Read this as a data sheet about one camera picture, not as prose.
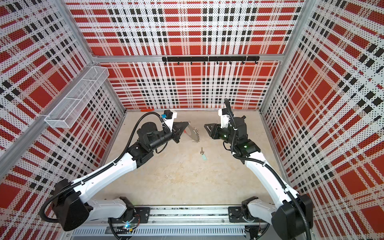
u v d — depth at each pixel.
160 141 0.61
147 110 1.25
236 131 0.55
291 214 0.38
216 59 0.89
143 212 0.74
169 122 0.59
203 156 0.96
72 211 0.38
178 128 0.64
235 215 0.73
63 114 0.69
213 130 0.66
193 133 0.72
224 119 0.66
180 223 0.74
